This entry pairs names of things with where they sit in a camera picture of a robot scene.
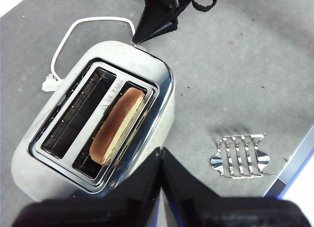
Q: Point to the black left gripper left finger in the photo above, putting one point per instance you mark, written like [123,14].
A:
[110,212]

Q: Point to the slice of bread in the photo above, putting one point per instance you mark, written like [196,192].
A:
[112,129]

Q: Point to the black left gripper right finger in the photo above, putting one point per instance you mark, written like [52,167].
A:
[220,212]

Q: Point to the shiny metal bread rack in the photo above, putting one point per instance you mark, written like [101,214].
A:
[216,160]

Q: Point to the cream two-slot toaster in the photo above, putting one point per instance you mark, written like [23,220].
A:
[127,58]

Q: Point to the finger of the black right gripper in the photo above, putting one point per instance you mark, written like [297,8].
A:
[152,13]
[169,28]

